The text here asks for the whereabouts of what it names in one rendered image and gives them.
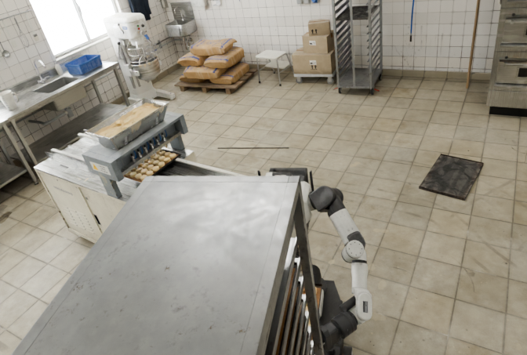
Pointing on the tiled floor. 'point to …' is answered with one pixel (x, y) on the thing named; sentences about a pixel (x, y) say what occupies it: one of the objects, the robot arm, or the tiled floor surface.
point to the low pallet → (216, 84)
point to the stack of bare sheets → (452, 176)
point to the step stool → (274, 62)
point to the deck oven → (510, 46)
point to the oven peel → (475, 23)
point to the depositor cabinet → (87, 193)
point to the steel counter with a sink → (41, 91)
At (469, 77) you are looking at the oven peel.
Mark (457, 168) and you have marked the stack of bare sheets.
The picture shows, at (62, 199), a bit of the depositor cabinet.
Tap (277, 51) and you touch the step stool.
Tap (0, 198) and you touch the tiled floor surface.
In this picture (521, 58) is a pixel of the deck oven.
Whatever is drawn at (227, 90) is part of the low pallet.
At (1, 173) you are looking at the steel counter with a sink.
